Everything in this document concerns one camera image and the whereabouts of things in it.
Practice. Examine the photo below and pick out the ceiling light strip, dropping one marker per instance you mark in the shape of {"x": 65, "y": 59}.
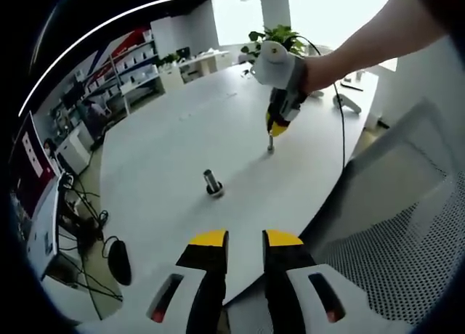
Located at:
{"x": 91, "y": 32}

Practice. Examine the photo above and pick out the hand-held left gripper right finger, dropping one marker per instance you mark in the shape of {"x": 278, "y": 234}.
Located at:
{"x": 287, "y": 268}

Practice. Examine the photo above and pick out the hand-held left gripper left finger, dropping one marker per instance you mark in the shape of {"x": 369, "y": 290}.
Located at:
{"x": 207, "y": 268}

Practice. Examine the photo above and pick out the black bag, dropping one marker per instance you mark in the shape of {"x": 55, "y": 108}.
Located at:
{"x": 120, "y": 263}

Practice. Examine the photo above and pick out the silver laptop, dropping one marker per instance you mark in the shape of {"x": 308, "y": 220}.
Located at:
{"x": 49, "y": 221}

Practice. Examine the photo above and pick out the small threaded steel stud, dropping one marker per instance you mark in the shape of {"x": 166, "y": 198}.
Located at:
{"x": 270, "y": 143}

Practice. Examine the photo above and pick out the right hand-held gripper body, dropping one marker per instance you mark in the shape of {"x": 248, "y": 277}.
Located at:
{"x": 278, "y": 69}

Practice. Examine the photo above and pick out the white storage shelf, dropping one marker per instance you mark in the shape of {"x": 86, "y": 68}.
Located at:
{"x": 134, "y": 72}

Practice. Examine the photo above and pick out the large threaded steel stud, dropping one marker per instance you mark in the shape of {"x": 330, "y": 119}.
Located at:
{"x": 212, "y": 181}

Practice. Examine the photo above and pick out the computer monitor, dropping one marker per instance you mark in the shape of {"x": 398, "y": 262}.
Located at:
{"x": 32, "y": 156}

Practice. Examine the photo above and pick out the potted green plant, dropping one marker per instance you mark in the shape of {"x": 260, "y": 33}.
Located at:
{"x": 287, "y": 36}

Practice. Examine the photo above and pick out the grey mesh chair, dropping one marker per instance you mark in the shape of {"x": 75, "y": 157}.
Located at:
{"x": 399, "y": 232}

